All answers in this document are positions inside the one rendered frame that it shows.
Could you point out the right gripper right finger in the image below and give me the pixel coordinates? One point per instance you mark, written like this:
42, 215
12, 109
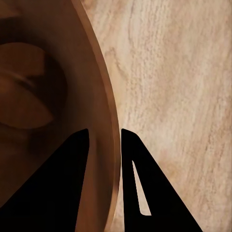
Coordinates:
168, 212

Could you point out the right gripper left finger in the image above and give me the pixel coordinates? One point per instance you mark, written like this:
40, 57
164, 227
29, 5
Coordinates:
49, 200

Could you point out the trash can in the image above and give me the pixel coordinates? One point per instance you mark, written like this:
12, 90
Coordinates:
53, 83

